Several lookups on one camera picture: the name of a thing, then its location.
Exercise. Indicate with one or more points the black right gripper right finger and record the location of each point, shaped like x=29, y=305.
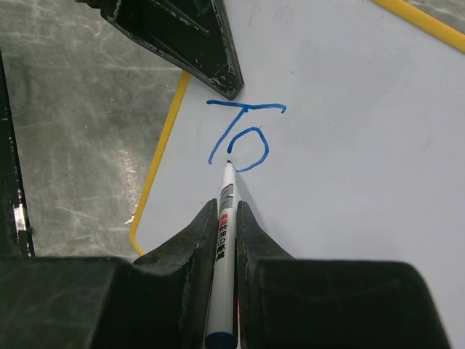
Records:
x=286, y=302

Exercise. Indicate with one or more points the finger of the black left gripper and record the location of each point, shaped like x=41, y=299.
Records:
x=192, y=35

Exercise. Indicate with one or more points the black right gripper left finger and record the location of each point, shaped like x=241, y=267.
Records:
x=159, y=300

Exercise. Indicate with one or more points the white blue whiteboard marker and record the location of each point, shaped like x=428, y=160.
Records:
x=221, y=328

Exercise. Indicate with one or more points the yellow framed whiteboard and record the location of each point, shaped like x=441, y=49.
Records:
x=348, y=139

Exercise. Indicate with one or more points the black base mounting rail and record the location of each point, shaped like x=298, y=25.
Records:
x=16, y=233

